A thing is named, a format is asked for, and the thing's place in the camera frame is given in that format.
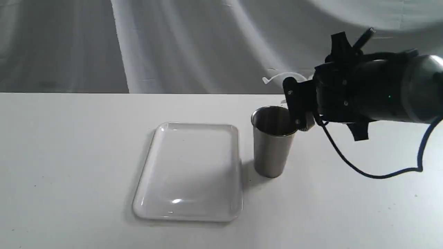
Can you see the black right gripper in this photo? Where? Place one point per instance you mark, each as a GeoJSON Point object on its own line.
{"type": "Point", "coordinates": [334, 90]}

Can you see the translucent squeeze bottle amber liquid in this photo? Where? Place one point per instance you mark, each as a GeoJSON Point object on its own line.
{"type": "Point", "coordinates": [287, 76]}

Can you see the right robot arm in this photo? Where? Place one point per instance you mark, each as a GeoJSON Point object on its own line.
{"type": "Point", "coordinates": [356, 89]}

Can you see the stainless steel cup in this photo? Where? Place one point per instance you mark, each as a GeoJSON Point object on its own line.
{"type": "Point", "coordinates": [273, 134]}

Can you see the white rectangular plastic tray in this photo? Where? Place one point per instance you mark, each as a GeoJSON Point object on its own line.
{"type": "Point", "coordinates": [192, 173]}

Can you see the grey backdrop cloth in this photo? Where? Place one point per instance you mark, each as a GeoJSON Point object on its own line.
{"type": "Point", "coordinates": [194, 46]}

